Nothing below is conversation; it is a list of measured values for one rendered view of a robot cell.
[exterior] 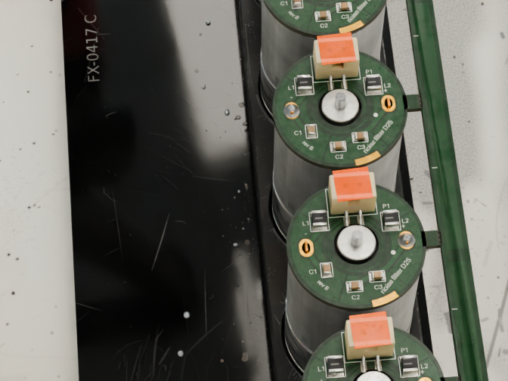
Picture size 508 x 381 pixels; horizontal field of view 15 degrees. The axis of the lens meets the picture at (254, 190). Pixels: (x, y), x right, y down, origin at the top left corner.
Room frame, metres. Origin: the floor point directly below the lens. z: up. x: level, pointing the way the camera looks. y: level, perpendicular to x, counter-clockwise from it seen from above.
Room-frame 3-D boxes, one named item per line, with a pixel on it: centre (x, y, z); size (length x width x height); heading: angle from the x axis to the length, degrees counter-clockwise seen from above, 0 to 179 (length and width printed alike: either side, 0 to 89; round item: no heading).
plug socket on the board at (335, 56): (0.18, -0.02, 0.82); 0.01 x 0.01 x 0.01; 5
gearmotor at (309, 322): (0.14, -0.02, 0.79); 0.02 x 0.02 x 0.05
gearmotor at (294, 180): (0.17, -0.02, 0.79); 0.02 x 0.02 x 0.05
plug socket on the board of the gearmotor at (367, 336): (0.12, -0.02, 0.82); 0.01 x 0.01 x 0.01; 5
